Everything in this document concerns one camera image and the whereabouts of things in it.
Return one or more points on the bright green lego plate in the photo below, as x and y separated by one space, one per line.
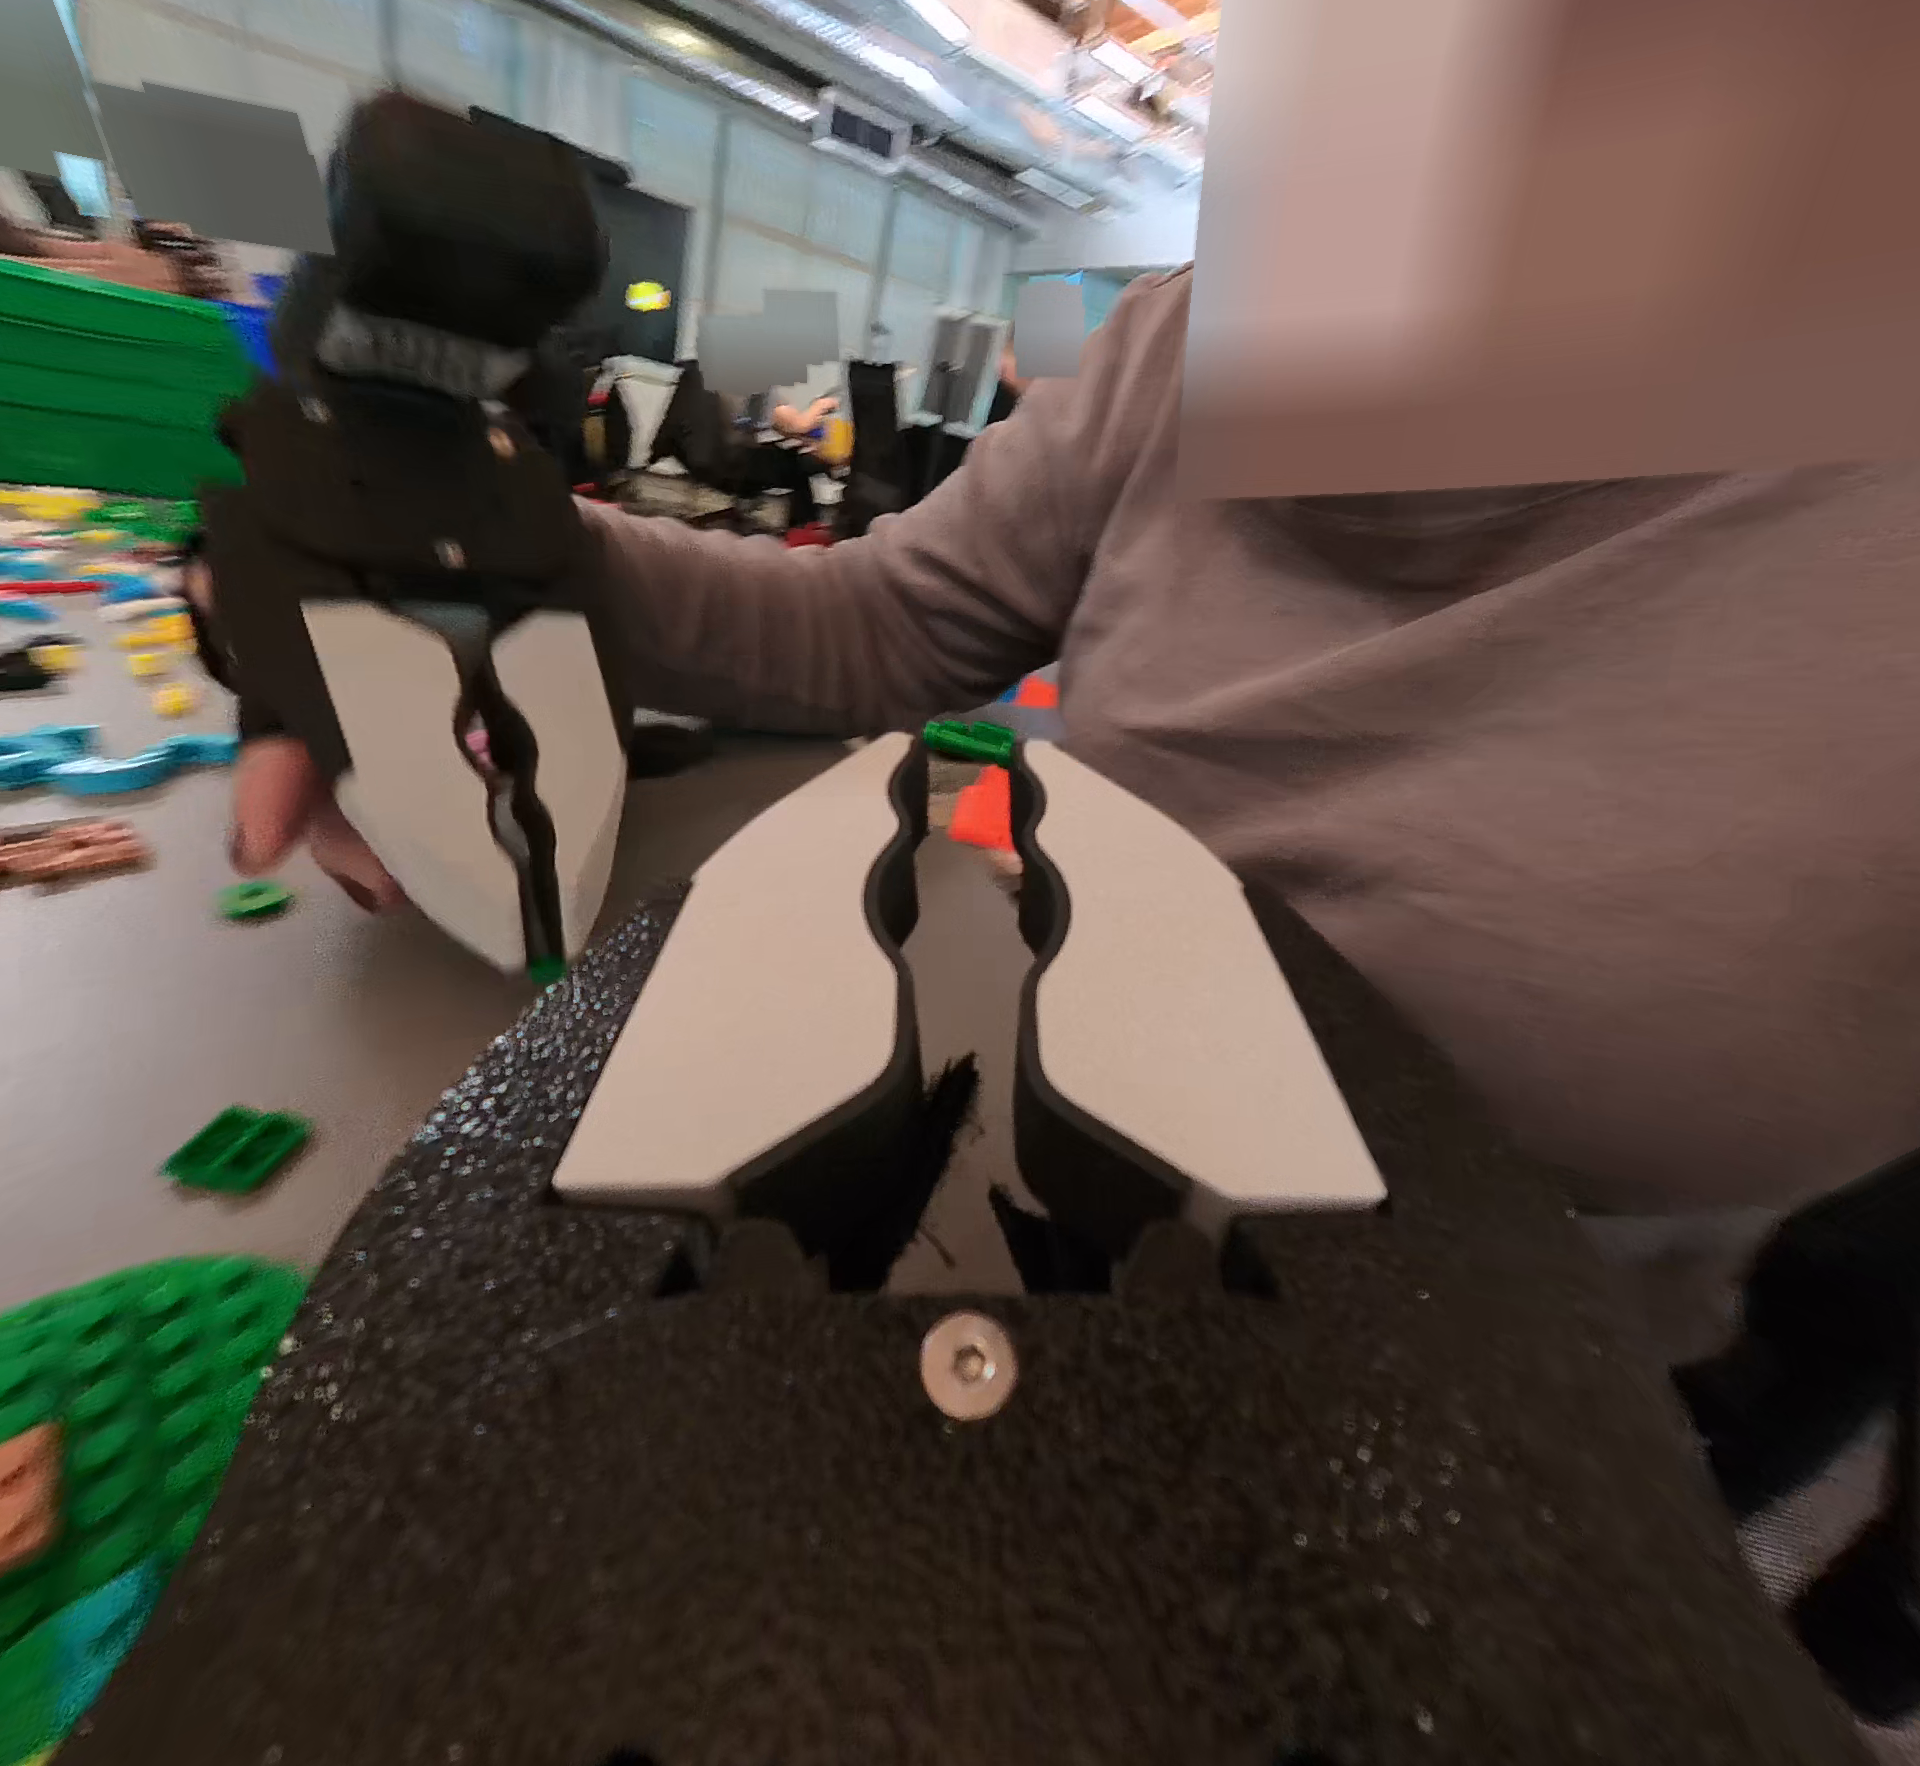
968 741

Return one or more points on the green lego frame plate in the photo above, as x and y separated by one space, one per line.
233 1152

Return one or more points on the green lego baseplate model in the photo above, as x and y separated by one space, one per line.
136 1361

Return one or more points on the black wall screen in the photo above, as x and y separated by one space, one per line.
645 237

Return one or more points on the stack of green bins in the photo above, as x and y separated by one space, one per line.
104 370

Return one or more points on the long blue lego piece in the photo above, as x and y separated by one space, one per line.
91 763

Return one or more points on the green round lego piece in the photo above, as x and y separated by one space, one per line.
255 899

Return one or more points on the person in brown sweater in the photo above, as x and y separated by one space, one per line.
1499 821

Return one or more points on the orange cone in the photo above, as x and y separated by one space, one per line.
984 814

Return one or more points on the person's right hand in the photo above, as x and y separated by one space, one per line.
278 806

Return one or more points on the pile of lego pieces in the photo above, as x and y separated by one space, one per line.
136 626

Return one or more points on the person's right forearm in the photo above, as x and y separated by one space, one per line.
811 611

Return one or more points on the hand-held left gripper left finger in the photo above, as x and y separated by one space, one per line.
766 984

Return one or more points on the brown lego piece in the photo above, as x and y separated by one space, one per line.
67 851

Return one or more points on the black desk chair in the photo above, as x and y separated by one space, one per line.
875 432

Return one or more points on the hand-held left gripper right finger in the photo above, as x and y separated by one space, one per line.
1185 1015

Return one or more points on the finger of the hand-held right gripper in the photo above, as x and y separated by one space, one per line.
397 746
578 746

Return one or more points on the white vent grille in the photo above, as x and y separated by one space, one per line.
864 128

